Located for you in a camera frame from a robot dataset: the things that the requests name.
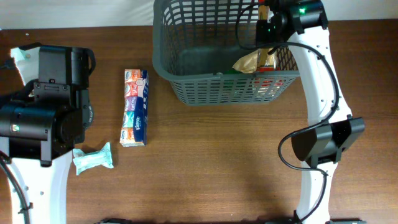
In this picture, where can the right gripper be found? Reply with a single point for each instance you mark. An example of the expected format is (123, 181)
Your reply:
(262, 27)

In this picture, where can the San Remo spaghetti packet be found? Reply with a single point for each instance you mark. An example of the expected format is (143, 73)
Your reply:
(265, 62)

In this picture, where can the brown paper bag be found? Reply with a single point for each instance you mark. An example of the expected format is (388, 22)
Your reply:
(247, 63)

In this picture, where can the green lidded small jar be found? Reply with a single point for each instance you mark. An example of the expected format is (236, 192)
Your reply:
(232, 71)

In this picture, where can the grey plastic shopping basket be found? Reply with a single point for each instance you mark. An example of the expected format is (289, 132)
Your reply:
(195, 42)

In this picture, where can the Kleenex tissue multipack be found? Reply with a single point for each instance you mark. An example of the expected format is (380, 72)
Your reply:
(136, 92)

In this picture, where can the small teal tissue packet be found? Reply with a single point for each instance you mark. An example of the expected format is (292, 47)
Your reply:
(83, 161)

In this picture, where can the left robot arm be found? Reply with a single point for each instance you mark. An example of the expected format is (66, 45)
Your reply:
(40, 126)

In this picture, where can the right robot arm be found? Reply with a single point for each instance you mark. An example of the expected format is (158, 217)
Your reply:
(302, 26)

